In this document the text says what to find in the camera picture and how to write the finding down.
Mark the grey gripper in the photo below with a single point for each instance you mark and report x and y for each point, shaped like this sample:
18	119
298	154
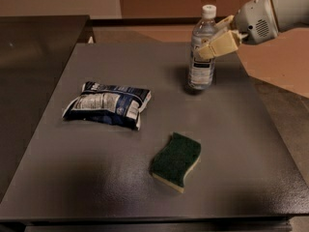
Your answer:
256	20

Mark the clear plastic water bottle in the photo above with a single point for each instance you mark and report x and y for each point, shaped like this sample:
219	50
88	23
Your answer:
202	59

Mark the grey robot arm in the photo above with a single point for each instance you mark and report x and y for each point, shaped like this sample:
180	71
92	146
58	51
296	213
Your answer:
289	14

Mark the blue chip bag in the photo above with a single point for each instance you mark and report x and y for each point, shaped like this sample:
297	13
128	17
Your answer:
109	104

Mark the green and yellow sponge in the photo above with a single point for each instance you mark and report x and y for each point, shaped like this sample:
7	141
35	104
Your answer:
172	164

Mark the dark side counter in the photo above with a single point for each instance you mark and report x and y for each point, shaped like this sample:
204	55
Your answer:
34	51

